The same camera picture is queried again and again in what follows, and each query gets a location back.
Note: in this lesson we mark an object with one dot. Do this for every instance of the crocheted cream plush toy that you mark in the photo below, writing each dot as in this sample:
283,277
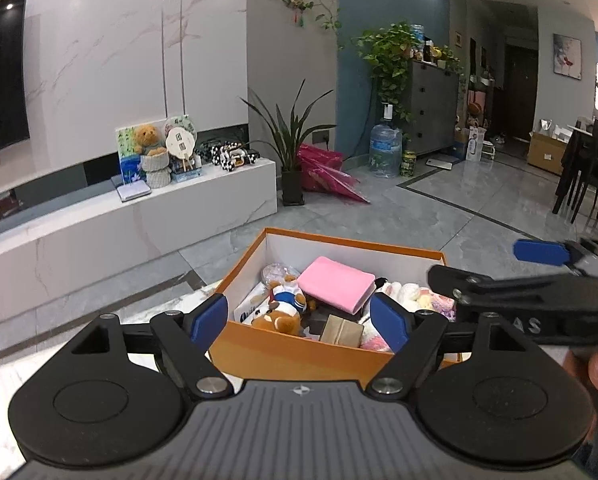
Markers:
434,302

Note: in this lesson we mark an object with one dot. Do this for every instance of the round white hand fan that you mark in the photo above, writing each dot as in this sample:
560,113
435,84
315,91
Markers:
180,146

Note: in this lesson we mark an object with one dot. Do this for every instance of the dark door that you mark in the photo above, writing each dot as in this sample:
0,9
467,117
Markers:
521,95

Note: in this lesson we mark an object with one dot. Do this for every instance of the white pink plush toy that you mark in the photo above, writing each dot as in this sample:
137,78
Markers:
394,291

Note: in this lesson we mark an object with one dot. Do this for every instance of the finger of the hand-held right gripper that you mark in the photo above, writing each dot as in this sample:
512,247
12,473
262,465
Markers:
454,280
539,252

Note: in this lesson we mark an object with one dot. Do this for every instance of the white notepad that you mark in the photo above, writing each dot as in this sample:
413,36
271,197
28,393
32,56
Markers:
133,192

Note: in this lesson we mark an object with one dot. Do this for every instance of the black white checkered toys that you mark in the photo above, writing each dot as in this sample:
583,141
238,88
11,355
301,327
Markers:
229,156

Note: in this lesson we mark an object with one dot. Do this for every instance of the long-leaf potted plant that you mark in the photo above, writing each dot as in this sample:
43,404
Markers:
289,160

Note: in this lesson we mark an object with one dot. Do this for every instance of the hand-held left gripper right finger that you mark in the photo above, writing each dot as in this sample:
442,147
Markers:
386,322

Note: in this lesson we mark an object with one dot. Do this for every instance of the black television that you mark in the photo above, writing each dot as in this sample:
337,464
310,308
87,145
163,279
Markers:
1,75

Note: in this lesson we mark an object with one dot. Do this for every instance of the framed wall picture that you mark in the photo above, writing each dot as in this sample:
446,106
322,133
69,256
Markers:
568,57

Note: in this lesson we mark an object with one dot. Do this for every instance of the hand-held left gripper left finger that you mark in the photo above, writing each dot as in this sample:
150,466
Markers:
210,321

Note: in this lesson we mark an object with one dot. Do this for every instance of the green blue painting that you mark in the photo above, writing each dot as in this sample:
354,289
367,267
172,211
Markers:
125,157

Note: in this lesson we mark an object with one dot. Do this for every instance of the white marble TV cabinet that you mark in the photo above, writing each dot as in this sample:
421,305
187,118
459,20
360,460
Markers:
129,240

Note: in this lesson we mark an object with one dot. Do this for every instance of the blue water bottle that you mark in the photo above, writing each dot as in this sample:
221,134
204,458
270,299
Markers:
385,147

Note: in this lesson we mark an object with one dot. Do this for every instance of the brown bear plush red bow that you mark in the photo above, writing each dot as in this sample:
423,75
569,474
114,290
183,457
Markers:
279,322

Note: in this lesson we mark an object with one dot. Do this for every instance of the grey drawer cabinet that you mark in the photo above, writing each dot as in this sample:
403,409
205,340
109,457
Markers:
434,105

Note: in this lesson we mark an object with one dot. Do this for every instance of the dark dining chairs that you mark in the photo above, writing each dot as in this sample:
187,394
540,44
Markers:
594,170

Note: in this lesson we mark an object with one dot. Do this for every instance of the white blue cream tube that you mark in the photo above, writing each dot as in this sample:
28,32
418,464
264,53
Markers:
249,307

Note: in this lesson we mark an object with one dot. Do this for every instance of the brown bear plush blue outfit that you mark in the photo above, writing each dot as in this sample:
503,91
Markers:
286,295

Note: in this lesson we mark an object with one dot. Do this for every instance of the pink umbrella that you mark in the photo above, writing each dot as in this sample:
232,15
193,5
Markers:
329,175

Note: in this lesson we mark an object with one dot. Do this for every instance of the flat white scale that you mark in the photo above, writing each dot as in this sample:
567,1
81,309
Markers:
441,163

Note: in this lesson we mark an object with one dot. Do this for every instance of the green pothos plant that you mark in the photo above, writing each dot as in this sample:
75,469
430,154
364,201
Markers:
391,60

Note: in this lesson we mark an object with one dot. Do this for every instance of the small brown cardboard box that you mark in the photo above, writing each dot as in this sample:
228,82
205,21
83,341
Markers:
341,331

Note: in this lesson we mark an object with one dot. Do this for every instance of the orange cardboard box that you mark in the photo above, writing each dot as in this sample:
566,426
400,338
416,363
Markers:
289,355

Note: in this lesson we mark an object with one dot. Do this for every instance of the brown cardboard carton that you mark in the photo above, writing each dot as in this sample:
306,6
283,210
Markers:
546,152

